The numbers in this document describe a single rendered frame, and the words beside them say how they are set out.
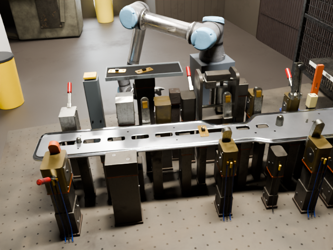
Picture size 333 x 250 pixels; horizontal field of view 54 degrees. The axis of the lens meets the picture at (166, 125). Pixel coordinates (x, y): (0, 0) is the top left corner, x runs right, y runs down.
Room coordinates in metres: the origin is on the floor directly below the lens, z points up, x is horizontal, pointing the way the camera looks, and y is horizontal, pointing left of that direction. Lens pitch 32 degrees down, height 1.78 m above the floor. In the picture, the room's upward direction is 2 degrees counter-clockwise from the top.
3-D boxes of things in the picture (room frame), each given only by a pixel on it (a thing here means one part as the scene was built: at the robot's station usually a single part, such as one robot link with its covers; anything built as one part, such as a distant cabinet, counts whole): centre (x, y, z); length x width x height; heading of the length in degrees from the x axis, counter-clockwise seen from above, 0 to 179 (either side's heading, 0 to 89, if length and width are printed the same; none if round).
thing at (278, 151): (1.02, -0.44, 0.84); 0.10 x 0.05 x 0.29; 5
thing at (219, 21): (1.78, -0.27, 1.27); 0.13 x 0.12 x 0.14; 156
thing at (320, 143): (0.99, -0.59, 0.87); 0.12 x 0.07 x 0.35; 5
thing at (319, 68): (1.38, -0.71, 0.95); 0.03 x 0.01 x 0.50; 95
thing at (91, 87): (1.47, 0.36, 0.92); 0.08 x 0.08 x 0.44; 5
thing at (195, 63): (1.78, -0.28, 0.90); 0.20 x 0.20 x 0.40; 14
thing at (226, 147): (0.99, -0.23, 0.87); 0.12 x 0.07 x 0.35; 5
